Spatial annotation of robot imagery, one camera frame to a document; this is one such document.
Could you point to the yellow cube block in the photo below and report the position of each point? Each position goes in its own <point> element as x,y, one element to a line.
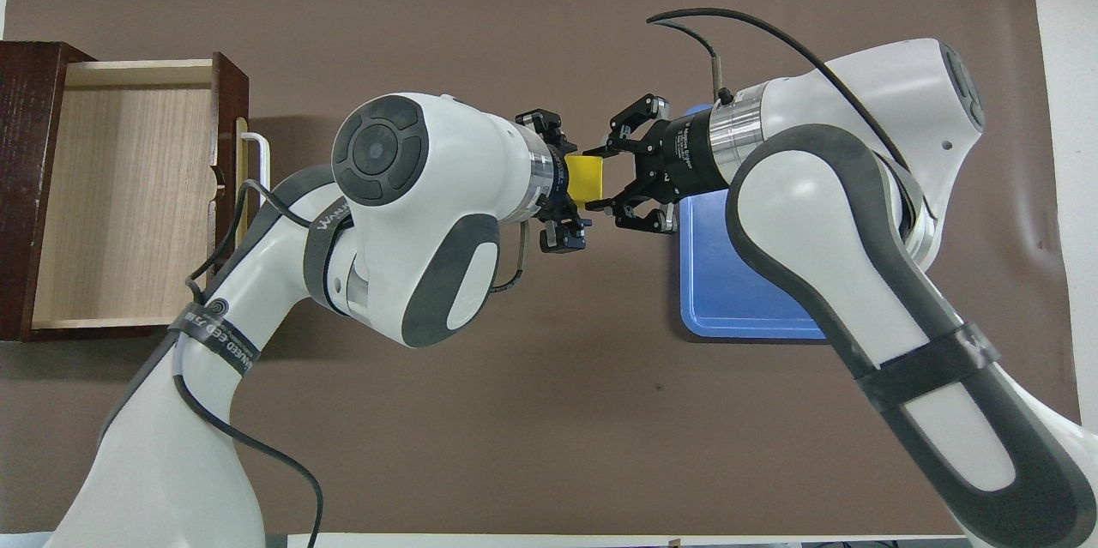
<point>588,179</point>

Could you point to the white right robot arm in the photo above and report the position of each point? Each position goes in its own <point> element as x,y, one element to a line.
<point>858,256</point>

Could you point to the blue plastic tray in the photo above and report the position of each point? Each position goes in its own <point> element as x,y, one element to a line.
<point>738,282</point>

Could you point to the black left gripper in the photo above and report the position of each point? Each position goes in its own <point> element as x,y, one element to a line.
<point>556,183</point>

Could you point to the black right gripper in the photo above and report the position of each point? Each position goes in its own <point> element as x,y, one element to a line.
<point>678,158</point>

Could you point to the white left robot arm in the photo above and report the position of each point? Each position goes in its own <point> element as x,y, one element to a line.
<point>403,213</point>

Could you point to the dark wooden drawer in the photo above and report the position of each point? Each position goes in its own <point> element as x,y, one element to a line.
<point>129,196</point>

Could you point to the brown table mat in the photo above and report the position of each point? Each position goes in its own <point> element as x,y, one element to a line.
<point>515,411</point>

